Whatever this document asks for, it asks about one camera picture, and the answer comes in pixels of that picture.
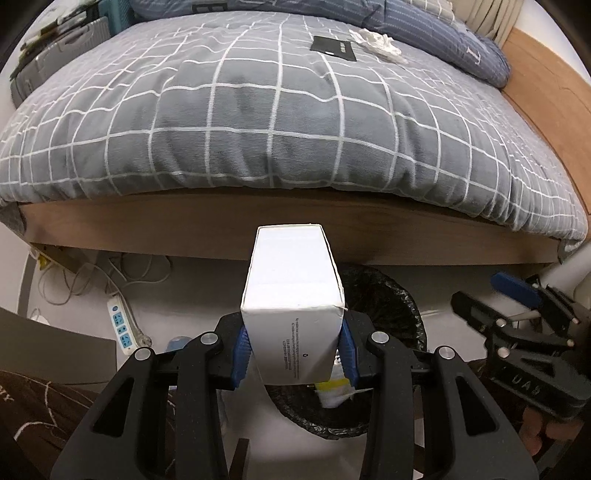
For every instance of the grey furniture panel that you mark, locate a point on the grey furniture panel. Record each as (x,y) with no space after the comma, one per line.
(46,350)

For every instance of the white power strip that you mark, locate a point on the white power strip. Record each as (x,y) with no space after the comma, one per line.
(121,325)

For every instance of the blue round object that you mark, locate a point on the blue round object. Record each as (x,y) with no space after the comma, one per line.
(178,344)

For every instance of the yellow white packet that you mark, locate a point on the yellow white packet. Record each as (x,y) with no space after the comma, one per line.
(334,392)

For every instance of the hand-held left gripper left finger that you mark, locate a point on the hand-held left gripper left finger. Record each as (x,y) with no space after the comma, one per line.
(241,353)

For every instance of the black flat packet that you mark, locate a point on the black flat packet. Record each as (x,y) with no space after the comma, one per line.
(334,47)

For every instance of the blue striped duvet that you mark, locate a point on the blue striped duvet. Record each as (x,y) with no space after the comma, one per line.
(461,41)

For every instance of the beige curtain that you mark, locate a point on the beige curtain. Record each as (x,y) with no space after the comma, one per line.
(489,14)

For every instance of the black lined trash bin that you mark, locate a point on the black lined trash bin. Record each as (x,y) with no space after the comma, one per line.
(388,304)

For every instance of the stack of flat boxes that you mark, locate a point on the stack of flat boxes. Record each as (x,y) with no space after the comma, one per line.
(69,21)

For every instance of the white cardboard box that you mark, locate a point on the white cardboard box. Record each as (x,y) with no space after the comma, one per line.
(291,295)

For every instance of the white crumpled tissue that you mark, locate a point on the white crumpled tissue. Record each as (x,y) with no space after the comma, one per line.
(376,41)

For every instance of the wooden bed frame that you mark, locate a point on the wooden bed frame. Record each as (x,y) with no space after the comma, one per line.
(231,221)

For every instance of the brown patterned cloth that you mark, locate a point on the brown patterned cloth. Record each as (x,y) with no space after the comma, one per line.
(37,415)

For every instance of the person's right hand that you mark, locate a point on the person's right hand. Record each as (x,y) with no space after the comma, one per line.
(535,434)

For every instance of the wooden headboard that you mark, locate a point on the wooden headboard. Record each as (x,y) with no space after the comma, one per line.
(554,115)

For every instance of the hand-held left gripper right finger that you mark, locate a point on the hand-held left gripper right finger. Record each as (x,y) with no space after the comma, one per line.
(348,355)

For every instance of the grey hard suitcase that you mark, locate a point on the grey hard suitcase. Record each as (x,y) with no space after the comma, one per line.
(60,60)

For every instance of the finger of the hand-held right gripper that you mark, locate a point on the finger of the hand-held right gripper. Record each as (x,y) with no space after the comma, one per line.
(471,311)
(512,286)

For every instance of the grey checked pillow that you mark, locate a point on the grey checked pillow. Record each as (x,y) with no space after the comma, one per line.
(436,7)

